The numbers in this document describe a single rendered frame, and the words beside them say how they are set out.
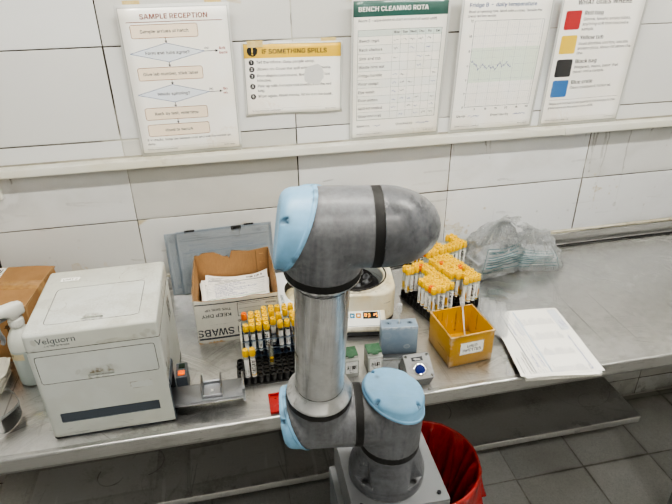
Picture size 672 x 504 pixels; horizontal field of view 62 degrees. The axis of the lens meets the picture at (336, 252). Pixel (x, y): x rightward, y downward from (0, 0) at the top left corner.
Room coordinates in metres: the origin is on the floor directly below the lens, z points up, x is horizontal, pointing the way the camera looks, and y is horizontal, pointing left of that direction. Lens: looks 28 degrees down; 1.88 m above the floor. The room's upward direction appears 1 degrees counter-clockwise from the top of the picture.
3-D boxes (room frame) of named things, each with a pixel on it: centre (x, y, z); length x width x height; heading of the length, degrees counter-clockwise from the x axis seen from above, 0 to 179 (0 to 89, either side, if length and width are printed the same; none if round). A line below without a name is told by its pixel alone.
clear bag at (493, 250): (1.74, -0.55, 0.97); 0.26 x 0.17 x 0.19; 115
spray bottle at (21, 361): (1.16, 0.82, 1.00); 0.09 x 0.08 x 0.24; 11
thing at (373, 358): (1.19, -0.10, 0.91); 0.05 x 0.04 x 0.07; 11
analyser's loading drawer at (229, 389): (1.06, 0.34, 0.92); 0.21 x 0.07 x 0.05; 101
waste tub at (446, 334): (1.26, -0.34, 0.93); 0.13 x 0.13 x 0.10; 16
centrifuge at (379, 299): (1.47, -0.06, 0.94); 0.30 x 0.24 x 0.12; 2
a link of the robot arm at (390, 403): (0.78, -0.09, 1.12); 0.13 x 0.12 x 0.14; 94
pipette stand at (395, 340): (1.26, -0.17, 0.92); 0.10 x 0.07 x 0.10; 93
